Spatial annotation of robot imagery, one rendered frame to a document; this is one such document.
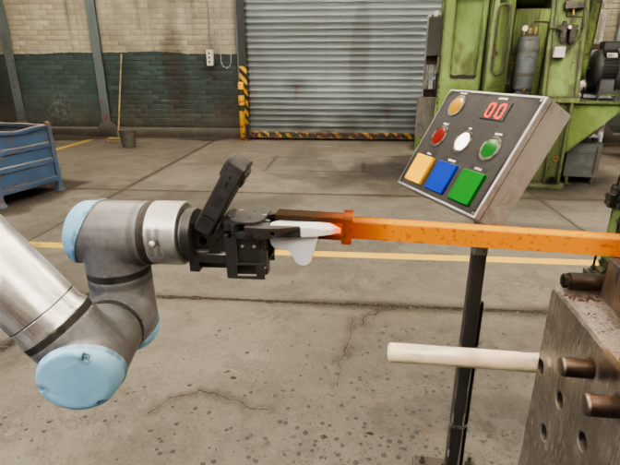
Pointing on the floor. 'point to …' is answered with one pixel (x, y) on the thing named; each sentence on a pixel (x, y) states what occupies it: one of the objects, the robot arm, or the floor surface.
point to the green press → (529, 70)
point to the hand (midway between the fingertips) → (330, 221)
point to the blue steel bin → (27, 158)
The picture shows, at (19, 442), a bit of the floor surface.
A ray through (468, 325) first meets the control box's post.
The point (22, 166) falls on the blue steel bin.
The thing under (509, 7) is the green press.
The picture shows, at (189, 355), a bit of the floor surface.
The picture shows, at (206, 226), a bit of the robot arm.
